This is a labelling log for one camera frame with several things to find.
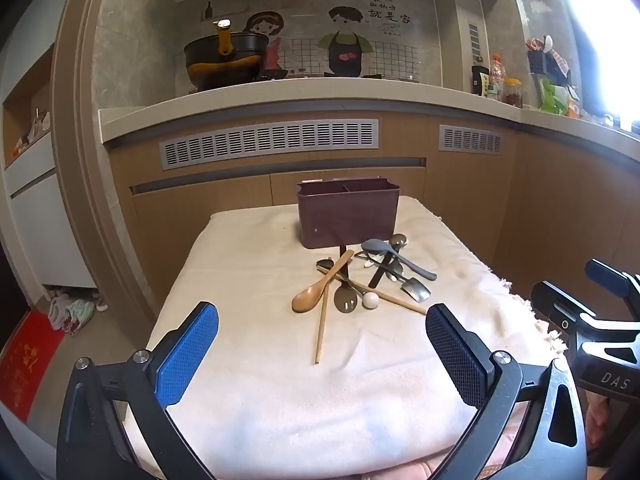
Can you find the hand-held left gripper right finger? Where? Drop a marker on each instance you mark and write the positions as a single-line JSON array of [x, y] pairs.
[[455, 355]]

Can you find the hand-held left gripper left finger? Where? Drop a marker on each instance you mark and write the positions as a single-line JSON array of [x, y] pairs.
[[190, 350]]

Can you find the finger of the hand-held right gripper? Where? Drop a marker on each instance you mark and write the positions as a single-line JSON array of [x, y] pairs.
[[555, 302], [606, 275]]

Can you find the wooden chopstick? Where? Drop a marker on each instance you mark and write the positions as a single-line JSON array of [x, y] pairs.
[[320, 335], [400, 303]]

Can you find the small white ball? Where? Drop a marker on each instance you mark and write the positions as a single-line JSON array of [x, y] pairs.
[[370, 300]]

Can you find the slotted metal spoon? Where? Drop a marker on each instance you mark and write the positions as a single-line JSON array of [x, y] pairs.
[[345, 301]]

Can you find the wooden spoon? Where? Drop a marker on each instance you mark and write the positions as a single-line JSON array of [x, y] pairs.
[[307, 300]]

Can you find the white plastic spoon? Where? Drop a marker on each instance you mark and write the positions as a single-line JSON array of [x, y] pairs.
[[365, 261]]

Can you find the grey plastic spoon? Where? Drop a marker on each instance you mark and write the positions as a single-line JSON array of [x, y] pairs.
[[377, 246]]

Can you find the brown plastic utensil holder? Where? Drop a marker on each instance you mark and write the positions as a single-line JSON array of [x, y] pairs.
[[345, 220]]

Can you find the pink quilt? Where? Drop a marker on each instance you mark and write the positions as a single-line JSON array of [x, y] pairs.
[[595, 420]]

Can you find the metal shovel-shaped spoon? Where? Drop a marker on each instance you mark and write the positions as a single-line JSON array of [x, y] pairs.
[[416, 290]]

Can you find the white towel cloth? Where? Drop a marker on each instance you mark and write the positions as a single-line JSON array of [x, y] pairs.
[[350, 410]]

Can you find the pile of cloths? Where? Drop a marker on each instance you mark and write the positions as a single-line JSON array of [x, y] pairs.
[[75, 312]]

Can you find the wooden kitchen cabinet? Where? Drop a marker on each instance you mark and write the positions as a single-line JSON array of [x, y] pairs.
[[200, 210]]

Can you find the red floor mat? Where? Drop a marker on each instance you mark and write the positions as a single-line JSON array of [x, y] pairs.
[[25, 360]]

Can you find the orange food packet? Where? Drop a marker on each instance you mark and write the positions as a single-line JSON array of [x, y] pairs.
[[575, 107]]

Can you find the green food packet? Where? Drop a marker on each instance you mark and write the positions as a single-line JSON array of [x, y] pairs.
[[552, 99]]

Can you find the short grey vent grille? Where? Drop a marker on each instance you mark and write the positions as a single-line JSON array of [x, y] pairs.
[[470, 139]]

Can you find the white shelf cabinet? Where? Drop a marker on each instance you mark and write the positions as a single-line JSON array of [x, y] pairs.
[[45, 220]]

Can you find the jar with yellow lid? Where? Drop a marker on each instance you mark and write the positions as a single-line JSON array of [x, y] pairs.
[[512, 94]]

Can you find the black utensil rack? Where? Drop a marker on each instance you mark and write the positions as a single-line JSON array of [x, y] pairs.
[[545, 62]]

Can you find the long grey vent grille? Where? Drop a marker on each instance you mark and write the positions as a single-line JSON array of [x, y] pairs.
[[270, 142]]

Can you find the plastic bottle with orange cap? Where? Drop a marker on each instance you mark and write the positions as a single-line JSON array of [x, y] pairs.
[[496, 77]]

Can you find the beige kitchen countertop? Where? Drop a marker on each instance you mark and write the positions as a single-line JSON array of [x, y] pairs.
[[300, 97]]

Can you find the cartoon wall sticker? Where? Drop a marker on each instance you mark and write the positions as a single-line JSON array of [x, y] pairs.
[[345, 45]]

